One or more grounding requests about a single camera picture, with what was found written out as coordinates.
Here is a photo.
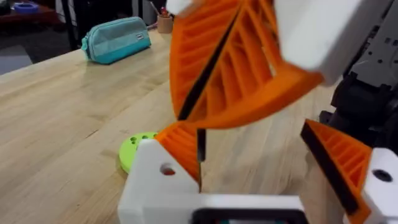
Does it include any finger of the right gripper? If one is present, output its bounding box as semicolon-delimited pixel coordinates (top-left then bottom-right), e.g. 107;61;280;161
186;0;394;129
166;0;242;121

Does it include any wooden cup with pens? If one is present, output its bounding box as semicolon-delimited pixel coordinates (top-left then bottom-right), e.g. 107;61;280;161
150;1;174;34

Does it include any teal zip pencil bag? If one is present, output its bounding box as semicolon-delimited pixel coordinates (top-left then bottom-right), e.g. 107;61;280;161
81;16;152;65

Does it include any dark reddish side table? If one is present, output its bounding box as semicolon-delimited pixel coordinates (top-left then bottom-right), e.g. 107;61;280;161
0;3;60;26

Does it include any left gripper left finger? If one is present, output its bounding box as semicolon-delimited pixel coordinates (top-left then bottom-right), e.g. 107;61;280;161
117;138;201;224

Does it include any black metal stand leg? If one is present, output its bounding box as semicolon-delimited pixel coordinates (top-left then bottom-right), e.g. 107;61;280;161
61;0;80;51

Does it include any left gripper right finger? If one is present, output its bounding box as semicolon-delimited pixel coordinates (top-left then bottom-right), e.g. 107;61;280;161
300;119;398;224

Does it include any blue tape roll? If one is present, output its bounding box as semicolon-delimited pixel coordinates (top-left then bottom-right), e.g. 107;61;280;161
12;1;40;15

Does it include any green disc with holes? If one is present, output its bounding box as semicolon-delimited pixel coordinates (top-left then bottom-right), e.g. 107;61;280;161
119;131;159;174

